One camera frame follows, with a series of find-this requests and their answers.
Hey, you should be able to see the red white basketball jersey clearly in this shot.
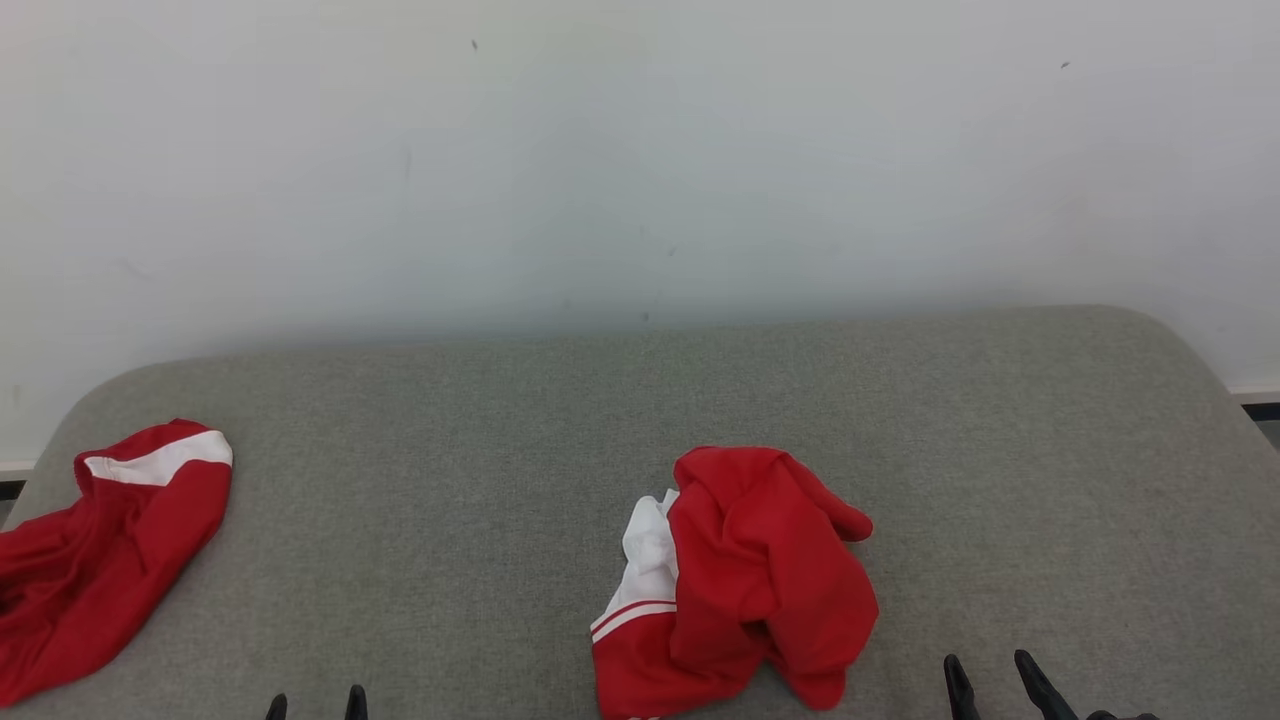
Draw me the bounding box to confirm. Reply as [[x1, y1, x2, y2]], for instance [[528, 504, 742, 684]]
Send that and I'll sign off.
[[590, 445, 881, 720]]

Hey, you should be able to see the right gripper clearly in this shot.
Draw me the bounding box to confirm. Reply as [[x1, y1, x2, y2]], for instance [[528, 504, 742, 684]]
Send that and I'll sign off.
[[943, 650, 1161, 720]]

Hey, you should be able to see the red shorts white trim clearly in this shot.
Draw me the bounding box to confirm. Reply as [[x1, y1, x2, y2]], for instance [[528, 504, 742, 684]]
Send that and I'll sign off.
[[0, 418, 235, 707]]

